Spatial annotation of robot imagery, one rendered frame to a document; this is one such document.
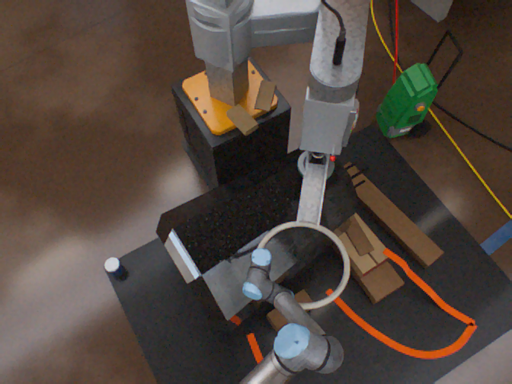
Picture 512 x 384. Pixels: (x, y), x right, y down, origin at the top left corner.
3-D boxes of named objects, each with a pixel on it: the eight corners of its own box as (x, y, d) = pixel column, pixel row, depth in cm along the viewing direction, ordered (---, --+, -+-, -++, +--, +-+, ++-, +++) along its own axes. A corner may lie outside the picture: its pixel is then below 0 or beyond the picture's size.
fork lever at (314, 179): (308, 106, 267) (308, 102, 262) (342, 110, 265) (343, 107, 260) (289, 223, 254) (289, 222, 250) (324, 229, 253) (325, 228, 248)
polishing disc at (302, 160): (292, 155, 279) (292, 155, 278) (324, 145, 282) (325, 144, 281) (305, 184, 270) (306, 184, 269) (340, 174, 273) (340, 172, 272)
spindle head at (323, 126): (306, 100, 265) (315, 40, 225) (345, 104, 263) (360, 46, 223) (298, 152, 250) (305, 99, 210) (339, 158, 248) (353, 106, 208)
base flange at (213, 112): (180, 85, 314) (179, 81, 310) (243, 56, 325) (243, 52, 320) (215, 138, 295) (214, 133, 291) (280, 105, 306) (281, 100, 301)
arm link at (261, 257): (248, 263, 207) (254, 243, 212) (248, 273, 218) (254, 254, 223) (268, 268, 206) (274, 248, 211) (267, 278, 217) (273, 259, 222)
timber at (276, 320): (276, 332, 312) (276, 329, 301) (266, 318, 316) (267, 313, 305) (312, 308, 319) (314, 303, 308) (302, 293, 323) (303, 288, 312)
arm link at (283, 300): (363, 360, 155) (291, 286, 219) (334, 347, 151) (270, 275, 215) (345, 390, 155) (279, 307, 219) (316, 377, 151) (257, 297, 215)
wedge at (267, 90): (260, 84, 308) (260, 80, 304) (276, 88, 307) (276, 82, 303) (254, 109, 300) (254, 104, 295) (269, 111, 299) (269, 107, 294)
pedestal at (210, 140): (180, 143, 382) (164, 82, 315) (250, 109, 396) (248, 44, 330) (219, 205, 356) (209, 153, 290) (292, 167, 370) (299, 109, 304)
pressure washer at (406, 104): (410, 102, 397) (446, 21, 319) (427, 136, 382) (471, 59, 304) (370, 112, 393) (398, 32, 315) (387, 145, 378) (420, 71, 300)
